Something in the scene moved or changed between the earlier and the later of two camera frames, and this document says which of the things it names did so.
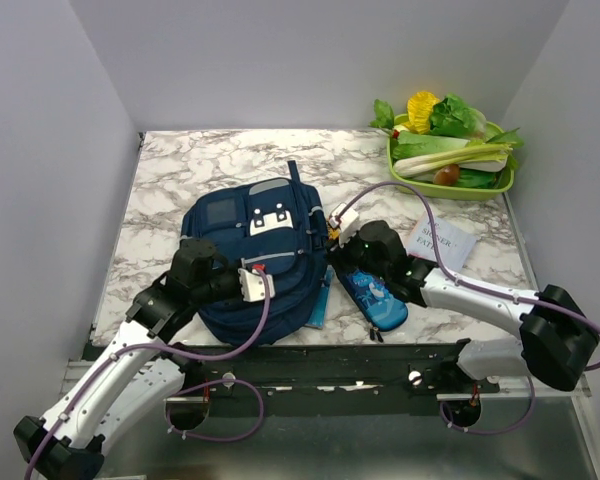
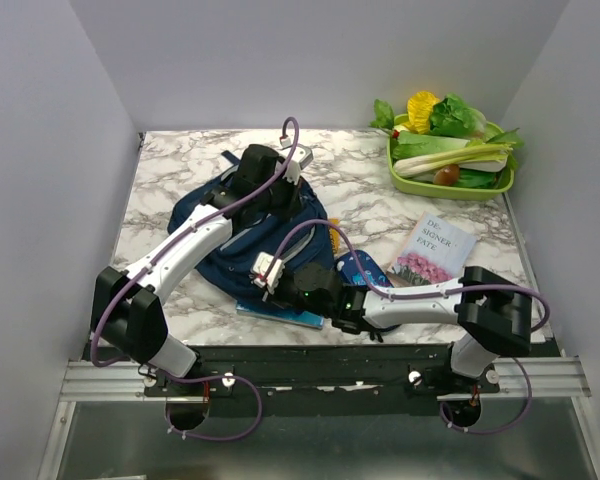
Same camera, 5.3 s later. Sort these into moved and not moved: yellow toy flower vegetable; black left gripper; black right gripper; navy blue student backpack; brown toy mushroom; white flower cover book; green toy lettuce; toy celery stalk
Moved: black left gripper; black right gripper; navy blue student backpack
Not moved: white flower cover book; brown toy mushroom; yellow toy flower vegetable; toy celery stalk; green toy lettuce
